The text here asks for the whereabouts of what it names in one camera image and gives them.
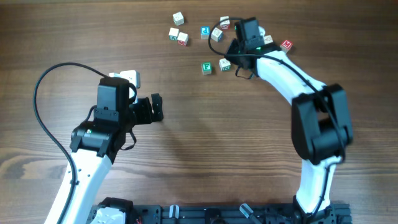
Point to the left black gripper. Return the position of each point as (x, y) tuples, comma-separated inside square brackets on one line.
[(144, 104)]

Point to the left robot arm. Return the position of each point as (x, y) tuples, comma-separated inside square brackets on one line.
[(96, 141)]

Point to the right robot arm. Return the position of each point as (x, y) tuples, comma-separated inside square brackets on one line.
[(321, 127)]

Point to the white block red side top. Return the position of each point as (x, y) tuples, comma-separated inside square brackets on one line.
[(224, 22)]

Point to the white block red side right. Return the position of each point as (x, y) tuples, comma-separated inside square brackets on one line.
[(268, 39)]

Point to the white block blue side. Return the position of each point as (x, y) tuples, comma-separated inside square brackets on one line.
[(217, 34)]

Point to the white block teal N side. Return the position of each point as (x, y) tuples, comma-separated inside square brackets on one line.
[(224, 64)]

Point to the red letter M block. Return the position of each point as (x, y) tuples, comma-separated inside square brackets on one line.
[(286, 45)]

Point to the blue letter P block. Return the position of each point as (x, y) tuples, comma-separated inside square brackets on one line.
[(205, 32)]

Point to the green letter F block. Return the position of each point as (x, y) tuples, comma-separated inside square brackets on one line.
[(206, 68)]

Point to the white block red M side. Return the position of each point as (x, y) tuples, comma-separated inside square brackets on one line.
[(182, 39)]

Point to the plain white wooden block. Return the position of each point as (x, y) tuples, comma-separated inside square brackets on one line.
[(178, 18)]

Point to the white block green side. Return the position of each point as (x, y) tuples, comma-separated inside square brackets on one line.
[(173, 34)]

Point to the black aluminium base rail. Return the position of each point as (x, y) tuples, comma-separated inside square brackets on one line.
[(273, 213)]

